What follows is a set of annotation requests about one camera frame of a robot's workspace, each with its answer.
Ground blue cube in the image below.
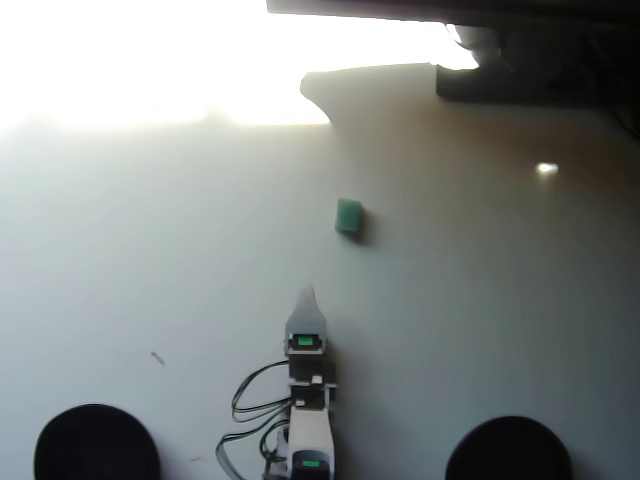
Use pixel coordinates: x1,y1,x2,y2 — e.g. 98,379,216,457
333,197,365,236

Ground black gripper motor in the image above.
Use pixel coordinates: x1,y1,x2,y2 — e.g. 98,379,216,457
283,285,331,358

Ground black round bowl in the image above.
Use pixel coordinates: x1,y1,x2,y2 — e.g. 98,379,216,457
33,403,162,480
444,414,574,480

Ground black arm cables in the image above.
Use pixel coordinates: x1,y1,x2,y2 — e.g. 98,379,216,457
215,360,294,480

